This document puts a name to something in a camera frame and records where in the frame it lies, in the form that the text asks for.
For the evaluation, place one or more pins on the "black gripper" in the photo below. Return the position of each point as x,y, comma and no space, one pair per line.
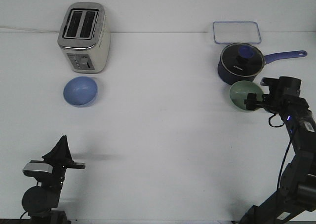
61,162
283,94

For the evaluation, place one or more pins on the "glass pot lid blue knob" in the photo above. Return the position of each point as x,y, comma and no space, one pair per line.
242,59

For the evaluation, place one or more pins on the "clear container lid blue rim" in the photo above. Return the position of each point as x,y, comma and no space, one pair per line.
226,32

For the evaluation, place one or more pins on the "blue saucepan with handle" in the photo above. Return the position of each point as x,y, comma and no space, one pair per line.
230,78

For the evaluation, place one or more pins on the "green bowl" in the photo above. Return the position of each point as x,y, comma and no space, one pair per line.
239,91

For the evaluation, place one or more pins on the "blue bowl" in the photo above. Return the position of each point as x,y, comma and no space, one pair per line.
80,91

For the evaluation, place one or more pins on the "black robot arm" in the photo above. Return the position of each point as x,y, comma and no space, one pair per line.
40,202
296,186

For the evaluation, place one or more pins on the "silver two-slot toaster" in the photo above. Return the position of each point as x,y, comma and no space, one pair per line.
85,37

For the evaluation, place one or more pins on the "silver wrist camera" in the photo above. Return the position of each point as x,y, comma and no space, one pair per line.
37,167

